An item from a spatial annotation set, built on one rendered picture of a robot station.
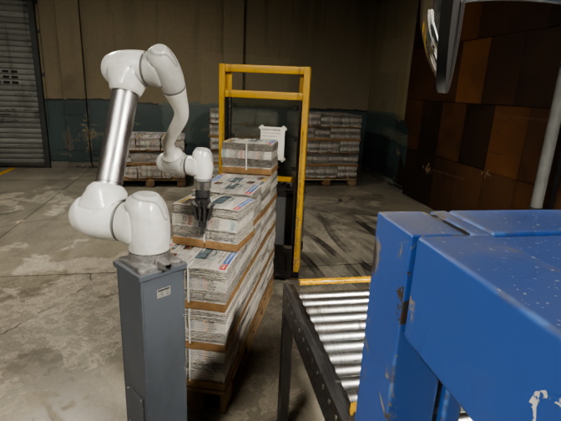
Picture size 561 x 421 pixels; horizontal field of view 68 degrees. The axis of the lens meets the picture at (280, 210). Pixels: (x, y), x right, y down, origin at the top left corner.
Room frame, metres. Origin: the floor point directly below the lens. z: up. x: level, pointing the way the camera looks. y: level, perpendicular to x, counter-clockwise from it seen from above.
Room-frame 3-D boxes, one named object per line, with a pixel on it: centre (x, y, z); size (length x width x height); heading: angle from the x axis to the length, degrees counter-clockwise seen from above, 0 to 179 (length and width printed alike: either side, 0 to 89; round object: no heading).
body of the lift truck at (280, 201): (3.95, 0.12, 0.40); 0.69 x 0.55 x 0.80; 82
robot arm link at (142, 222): (1.51, 0.51, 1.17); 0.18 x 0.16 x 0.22; 77
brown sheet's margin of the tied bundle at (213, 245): (2.21, 0.26, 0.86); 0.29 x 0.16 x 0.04; 166
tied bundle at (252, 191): (2.58, 0.34, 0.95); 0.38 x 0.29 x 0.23; 81
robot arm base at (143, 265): (1.49, 0.48, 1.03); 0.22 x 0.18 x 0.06; 47
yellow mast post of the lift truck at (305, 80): (3.53, -0.15, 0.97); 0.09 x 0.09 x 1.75; 82
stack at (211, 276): (2.43, 0.35, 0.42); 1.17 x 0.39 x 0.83; 172
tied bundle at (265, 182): (2.86, 0.29, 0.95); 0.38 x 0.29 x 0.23; 81
